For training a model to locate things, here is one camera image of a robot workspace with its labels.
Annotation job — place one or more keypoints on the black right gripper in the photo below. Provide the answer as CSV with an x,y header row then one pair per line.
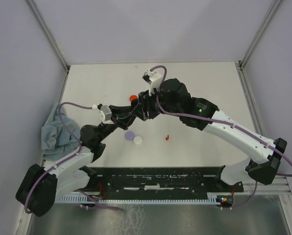
x,y
145,104

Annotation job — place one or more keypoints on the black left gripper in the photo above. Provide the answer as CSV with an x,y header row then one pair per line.
x,y
121,116

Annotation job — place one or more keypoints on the purple earbud charging case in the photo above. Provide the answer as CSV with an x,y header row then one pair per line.
x,y
129,135

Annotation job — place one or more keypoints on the white earbud charging case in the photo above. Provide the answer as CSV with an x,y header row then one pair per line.
x,y
137,140

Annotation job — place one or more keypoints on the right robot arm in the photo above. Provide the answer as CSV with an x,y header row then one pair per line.
x,y
263,154

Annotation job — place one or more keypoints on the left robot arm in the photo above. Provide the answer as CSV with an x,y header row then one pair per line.
x,y
43,185

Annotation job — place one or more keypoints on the orange earbud charging case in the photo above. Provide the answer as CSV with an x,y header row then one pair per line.
x,y
133,97

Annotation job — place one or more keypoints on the light blue cloth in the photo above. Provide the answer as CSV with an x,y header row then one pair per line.
x,y
58,135

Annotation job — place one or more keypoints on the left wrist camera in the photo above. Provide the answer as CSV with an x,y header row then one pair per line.
x,y
105,113

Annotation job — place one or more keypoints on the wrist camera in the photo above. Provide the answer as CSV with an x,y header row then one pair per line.
x,y
154,80
105,113

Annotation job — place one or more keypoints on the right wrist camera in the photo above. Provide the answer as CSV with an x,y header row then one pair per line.
x,y
154,80

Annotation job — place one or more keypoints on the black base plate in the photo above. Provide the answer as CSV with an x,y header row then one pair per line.
x,y
149,183

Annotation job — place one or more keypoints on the white cable duct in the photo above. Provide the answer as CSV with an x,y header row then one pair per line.
x,y
79,198

